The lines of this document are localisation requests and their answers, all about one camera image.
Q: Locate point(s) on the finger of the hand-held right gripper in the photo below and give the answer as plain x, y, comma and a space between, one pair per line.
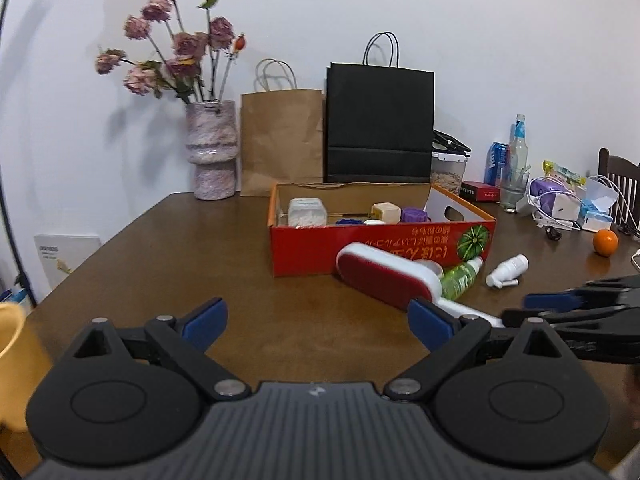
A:
575, 317
555, 300

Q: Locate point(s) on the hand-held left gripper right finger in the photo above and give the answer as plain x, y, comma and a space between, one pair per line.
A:
432, 324

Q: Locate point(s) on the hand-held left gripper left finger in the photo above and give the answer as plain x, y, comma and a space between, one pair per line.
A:
205, 322

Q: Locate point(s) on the red and white lint brush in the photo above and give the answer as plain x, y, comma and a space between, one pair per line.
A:
385, 272

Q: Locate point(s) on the red cardboard box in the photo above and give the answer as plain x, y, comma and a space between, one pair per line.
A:
370, 250

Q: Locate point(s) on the purple cap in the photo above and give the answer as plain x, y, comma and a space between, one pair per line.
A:
415, 216

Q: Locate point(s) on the white round cap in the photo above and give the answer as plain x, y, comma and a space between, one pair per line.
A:
372, 221

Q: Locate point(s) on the beige square box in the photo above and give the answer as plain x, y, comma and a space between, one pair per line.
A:
386, 212

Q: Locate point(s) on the blue lid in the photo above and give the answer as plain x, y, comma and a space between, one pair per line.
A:
350, 221

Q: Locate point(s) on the white cotton pad container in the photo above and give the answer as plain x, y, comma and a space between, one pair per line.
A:
307, 212

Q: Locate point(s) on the green bottle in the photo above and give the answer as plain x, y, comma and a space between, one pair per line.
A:
460, 280

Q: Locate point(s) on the white spray bottle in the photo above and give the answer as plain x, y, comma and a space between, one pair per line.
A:
507, 271

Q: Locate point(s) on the small dark object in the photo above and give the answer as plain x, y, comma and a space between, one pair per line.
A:
553, 233

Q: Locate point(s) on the orange fruit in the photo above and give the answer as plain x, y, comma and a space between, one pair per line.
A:
605, 242

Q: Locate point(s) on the blue and white tissue pack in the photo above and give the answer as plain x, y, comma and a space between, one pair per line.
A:
596, 221

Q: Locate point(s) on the purple pack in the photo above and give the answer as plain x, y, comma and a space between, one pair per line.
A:
545, 187

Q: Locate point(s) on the drinking glass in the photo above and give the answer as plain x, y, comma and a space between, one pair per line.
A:
514, 192

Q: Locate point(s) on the colourful snack packet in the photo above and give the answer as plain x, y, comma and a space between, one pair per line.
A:
565, 172

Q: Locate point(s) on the small red box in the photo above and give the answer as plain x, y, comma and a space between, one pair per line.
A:
482, 192

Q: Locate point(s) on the dark wooden chair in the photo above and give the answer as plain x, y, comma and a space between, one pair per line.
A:
622, 180

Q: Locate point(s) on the clear grain container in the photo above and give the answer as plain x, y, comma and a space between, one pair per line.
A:
447, 175

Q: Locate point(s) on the blue drink can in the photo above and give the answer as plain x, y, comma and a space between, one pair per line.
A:
495, 162

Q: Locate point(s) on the white carton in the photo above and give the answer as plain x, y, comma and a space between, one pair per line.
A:
65, 260

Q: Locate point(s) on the clear bottle with blue label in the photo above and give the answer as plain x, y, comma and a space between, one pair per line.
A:
520, 145

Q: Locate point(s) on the pink mottled vase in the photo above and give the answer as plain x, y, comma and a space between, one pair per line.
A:
212, 150

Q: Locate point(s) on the black clip lid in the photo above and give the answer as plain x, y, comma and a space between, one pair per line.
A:
450, 142

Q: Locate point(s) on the brown paper bag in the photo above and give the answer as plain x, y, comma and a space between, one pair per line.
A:
282, 145

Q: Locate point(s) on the black paper bag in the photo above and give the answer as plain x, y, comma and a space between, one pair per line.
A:
380, 125

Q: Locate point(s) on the dried pink rose bouquet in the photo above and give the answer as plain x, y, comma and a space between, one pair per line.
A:
185, 45

